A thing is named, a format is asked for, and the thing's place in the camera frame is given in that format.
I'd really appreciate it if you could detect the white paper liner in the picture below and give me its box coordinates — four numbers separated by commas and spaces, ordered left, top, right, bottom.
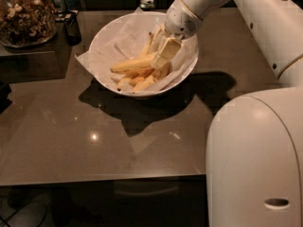
77, 9, 199, 97

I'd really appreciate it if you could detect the green soda can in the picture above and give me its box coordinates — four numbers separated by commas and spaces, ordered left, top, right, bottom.
139, 0, 155, 11

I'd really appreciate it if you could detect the dark raised counter box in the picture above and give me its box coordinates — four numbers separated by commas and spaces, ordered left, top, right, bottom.
0, 24, 72, 83

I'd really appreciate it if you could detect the yellow banana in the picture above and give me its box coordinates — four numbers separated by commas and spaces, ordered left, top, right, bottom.
140, 32, 154, 56
110, 53, 155, 74
133, 62, 170, 94

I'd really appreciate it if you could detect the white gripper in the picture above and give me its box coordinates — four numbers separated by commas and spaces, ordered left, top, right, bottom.
149, 0, 203, 69

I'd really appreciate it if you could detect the white bowl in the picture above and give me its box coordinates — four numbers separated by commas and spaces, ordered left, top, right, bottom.
89, 12, 199, 97

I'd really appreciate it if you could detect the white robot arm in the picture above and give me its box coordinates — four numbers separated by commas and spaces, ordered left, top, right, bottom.
165, 0, 303, 227

